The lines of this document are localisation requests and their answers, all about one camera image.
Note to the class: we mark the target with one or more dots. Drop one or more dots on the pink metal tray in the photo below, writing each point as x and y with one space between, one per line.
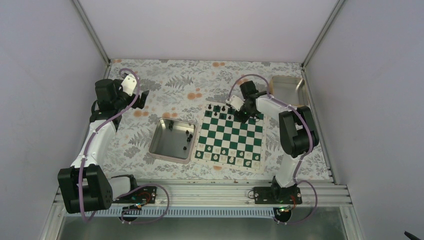
167 145

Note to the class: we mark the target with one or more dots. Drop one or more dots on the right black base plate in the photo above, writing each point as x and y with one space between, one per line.
264 195

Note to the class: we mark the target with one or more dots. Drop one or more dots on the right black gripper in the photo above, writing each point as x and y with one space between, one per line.
243 119

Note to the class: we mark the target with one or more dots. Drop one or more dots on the green white chessboard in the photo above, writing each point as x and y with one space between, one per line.
230 139

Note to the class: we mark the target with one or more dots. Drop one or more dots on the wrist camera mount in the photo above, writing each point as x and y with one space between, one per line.
129 84
235 102

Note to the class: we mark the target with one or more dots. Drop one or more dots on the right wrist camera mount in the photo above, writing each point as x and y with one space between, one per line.
235 102

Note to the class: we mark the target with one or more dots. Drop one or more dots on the floral tablecloth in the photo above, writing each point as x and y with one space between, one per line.
178 90

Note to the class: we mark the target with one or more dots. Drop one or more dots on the yellow metal tray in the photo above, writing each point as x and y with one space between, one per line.
290 90

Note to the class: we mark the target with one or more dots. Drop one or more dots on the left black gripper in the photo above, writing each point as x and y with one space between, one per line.
141 103

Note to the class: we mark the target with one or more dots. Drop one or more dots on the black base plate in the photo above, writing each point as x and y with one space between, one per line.
145 195
264 195

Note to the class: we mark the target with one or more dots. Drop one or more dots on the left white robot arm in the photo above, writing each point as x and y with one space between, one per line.
84 182

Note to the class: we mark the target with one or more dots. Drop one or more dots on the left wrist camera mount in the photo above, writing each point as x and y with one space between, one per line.
129 84

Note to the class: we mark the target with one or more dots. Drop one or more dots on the right aluminium corner post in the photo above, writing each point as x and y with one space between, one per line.
323 32

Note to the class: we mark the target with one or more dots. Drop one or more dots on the aluminium rail frame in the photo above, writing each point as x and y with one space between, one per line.
216 210

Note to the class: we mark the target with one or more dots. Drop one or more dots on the aluminium corner post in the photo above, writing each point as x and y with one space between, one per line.
323 32
91 31

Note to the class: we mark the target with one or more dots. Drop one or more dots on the black knight on board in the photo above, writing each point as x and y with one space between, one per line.
217 108

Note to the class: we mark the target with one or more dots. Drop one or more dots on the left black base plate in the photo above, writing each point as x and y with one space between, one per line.
145 195

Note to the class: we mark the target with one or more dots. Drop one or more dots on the left aluminium corner post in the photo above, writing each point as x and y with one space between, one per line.
91 31

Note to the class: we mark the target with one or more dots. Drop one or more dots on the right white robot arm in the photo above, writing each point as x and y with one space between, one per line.
297 132

